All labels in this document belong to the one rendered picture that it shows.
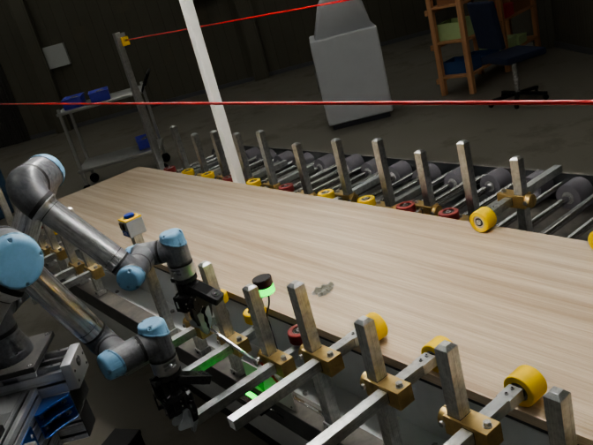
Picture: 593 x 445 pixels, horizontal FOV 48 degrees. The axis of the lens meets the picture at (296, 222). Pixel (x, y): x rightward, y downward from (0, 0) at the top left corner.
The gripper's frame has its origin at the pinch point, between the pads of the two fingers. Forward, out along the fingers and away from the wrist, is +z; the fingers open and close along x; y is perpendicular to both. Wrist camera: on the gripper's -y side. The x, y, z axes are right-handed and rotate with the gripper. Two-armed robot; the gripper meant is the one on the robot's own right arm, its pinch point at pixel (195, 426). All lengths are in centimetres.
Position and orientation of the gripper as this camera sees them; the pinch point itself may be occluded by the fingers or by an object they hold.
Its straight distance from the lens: 199.8
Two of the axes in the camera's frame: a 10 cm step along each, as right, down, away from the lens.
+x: 6.1, 1.4, -7.8
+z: 2.3, 9.1, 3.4
